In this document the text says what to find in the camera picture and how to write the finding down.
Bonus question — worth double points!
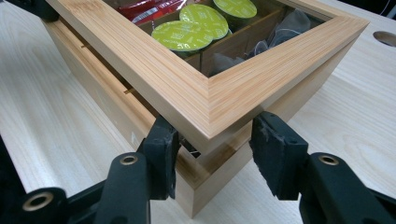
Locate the bundle of red packets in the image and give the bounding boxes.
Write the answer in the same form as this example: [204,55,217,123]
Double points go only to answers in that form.
[116,0,189,26]

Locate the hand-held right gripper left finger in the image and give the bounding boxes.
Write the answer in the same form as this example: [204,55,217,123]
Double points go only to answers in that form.
[136,115,181,201]

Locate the green foil capsule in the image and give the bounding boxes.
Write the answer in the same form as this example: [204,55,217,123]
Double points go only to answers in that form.
[178,3,230,40]
[150,20,215,52]
[212,0,259,21]

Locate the pile of dark tea bags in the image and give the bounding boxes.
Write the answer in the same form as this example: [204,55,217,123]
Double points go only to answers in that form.
[207,8,313,77]

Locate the wooden box with glass lid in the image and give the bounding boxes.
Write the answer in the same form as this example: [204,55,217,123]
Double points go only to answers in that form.
[41,0,371,218]

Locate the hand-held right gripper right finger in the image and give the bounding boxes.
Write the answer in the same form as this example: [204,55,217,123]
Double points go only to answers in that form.
[248,111,310,202]

